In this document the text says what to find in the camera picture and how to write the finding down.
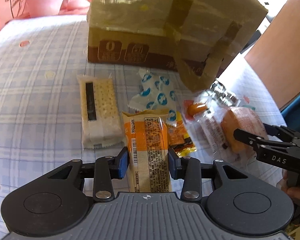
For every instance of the person's right hand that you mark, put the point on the person's right hand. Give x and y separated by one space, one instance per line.
293 192

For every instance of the cardboard box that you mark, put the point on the cardboard box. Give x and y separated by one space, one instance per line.
196 38

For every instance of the sausage snack packet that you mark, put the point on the sausage snack packet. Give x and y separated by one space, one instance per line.
200 111

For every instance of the plaid bed sheet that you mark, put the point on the plaid bed sheet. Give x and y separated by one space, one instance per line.
40 129

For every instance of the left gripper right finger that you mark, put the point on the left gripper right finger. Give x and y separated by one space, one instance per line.
189 170

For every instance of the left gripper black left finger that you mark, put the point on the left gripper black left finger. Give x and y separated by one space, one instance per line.
105 170

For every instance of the small orange snack packet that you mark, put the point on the small orange snack packet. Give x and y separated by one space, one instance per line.
179 139

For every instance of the orange cake bar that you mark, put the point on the orange cake bar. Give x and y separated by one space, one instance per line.
147 143

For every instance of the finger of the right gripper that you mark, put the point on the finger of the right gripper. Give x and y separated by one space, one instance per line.
248 138

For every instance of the cracker sandwich packet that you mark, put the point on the cracker sandwich packet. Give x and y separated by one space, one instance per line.
101 123

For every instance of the clear bun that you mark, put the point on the clear bun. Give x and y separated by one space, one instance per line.
231 116

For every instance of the white blue candy packets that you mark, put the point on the white blue candy packets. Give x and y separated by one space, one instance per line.
157 93

